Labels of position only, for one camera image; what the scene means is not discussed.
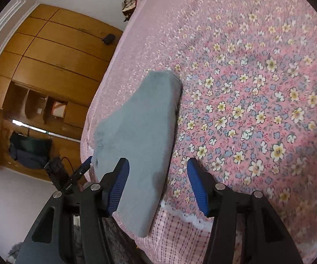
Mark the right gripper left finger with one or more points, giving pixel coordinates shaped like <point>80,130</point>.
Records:
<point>51,238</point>

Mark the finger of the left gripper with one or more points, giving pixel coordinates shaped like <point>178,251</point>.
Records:
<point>86,165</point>

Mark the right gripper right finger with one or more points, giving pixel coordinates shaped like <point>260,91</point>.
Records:
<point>265,237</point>

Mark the grey sweatpants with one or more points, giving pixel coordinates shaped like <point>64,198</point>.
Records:
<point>142,131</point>

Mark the dark bag on desk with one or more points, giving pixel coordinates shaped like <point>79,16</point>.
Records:
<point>32,153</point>

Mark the orange wooden wardrobe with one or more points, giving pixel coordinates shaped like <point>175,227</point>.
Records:
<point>50,70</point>

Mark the clothes pile on nightstand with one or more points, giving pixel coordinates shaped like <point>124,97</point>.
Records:
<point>128,9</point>

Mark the pink floral bedspread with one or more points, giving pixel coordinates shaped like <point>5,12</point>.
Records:
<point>248,110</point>

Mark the small black wall device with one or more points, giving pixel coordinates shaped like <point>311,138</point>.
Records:
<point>109,39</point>

